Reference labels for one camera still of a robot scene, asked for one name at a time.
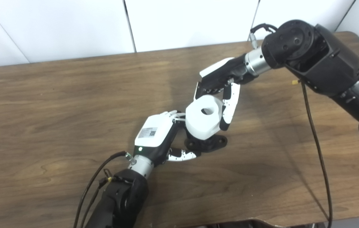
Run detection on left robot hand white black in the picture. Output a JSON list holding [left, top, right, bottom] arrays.
[[133, 111, 199, 167]]

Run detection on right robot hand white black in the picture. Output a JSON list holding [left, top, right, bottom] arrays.
[[194, 54, 250, 131]]

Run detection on round white plastic piece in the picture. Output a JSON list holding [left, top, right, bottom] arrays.
[[185, 95, 226, 140]]

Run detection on black plastic holder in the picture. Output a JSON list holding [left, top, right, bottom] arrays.
[[184, 128, 228, 153]]

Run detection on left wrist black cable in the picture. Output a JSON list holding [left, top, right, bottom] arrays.
[[73, 151, 132, 228]]

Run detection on thin wire with yellow tag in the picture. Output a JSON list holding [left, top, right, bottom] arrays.
[[80, 169, 116, 228]]

